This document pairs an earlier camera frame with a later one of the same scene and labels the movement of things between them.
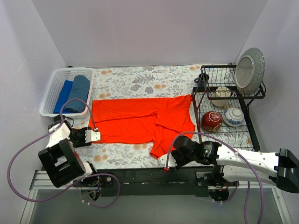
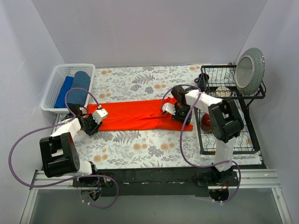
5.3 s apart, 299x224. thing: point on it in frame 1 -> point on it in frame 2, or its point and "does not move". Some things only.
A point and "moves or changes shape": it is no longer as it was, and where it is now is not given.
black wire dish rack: (222, 114) does not move
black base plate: (189, 182) does not move
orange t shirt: (158, 121) moves or changes shape
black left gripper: (82, 136) -> (92, 126)
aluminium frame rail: (40, 180) does not move
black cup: (203, 78) does not move
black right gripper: (178, 157) -> (181, 115)
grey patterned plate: (250, 71) does not move
